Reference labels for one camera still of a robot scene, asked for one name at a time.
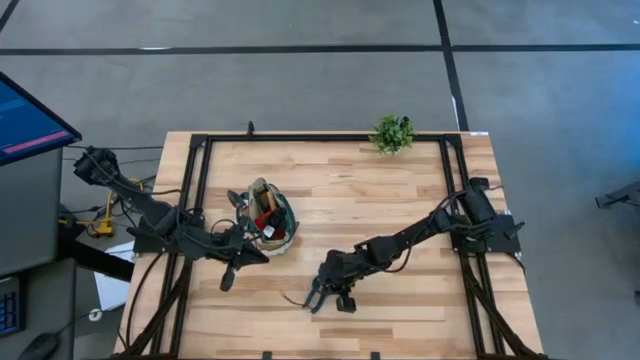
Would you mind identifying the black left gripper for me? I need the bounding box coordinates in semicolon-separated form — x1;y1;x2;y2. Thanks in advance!
212;224;271;293

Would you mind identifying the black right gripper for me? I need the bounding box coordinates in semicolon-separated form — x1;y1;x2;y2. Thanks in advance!
309;248;363;315

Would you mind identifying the red and black garden glove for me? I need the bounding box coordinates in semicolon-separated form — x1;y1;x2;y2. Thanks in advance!
253;205;290;241

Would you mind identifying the cream green-trimmed gardening bag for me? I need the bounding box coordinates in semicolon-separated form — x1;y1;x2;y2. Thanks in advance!
235;177;300;252

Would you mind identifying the white paper sheet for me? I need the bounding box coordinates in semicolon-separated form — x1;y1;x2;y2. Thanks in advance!
92;239;135;312

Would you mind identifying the green plant in white pot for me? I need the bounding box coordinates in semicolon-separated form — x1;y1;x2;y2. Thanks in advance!
368;113;418;156

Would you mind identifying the black computer mouse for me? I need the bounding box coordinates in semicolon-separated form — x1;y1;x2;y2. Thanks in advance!
18;332;61;360

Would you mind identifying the dark office desk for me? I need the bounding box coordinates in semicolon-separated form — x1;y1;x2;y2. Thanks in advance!
0;146;136;360

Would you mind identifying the black computer keyboard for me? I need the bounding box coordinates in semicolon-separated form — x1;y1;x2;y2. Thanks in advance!
0;273;27;338

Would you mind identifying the monitor with blue screen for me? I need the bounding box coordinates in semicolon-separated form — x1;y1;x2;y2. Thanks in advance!
0;71;84;168

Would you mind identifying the black stand leg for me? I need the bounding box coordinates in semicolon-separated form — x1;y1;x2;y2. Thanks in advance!
593;179;640;210

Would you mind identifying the yellow power cable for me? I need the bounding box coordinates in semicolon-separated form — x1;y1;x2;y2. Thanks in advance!
58;177;145;239

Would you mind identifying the black metal table frame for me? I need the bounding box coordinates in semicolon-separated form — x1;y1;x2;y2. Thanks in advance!
113;131;551;360

